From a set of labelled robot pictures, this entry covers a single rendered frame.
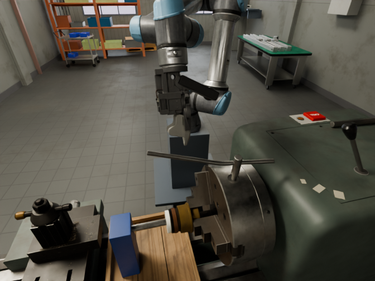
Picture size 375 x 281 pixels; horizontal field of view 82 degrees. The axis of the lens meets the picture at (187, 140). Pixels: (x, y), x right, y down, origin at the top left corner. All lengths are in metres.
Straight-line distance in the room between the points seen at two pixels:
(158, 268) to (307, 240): 0.50
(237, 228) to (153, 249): 0.40
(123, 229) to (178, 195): 0.60
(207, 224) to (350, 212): 0.36
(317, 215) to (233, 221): 0.20
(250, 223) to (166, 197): 0.69
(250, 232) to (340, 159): 0.37
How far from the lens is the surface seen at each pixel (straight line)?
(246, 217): 0.62
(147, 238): 0.94
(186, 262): 0.88
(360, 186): 0.74
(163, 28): 0.57
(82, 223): 0.88
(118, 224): 0.72
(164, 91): 0.57
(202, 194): 0.72
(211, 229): 0.68
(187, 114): 0.56
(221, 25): 0.98
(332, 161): 0.79
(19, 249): 1.04
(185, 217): 0.70
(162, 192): 1.27
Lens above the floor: 1.67
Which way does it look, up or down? 34 degrees down
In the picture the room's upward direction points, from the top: straight up
